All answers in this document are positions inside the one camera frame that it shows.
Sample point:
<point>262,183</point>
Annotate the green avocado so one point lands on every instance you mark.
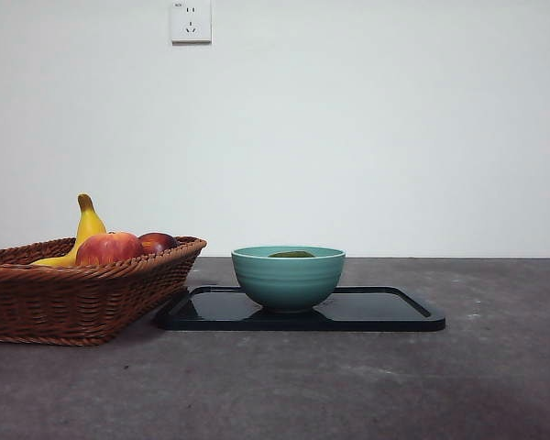
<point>291,254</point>

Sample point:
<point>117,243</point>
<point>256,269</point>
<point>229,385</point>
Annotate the teal bowl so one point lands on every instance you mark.
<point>289,284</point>

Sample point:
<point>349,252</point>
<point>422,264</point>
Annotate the dark red peach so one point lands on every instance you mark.
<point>158,241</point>

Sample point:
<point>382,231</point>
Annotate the black tray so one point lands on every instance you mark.
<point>376,311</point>

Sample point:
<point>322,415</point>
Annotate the red yellow apple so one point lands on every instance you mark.
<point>112,247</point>

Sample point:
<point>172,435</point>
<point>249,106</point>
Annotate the yellow banana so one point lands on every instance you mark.
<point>91,224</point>

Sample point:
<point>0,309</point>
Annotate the brown wicker basket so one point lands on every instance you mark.
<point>73,302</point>

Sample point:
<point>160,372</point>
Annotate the white wall socket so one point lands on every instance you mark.
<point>191,23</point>

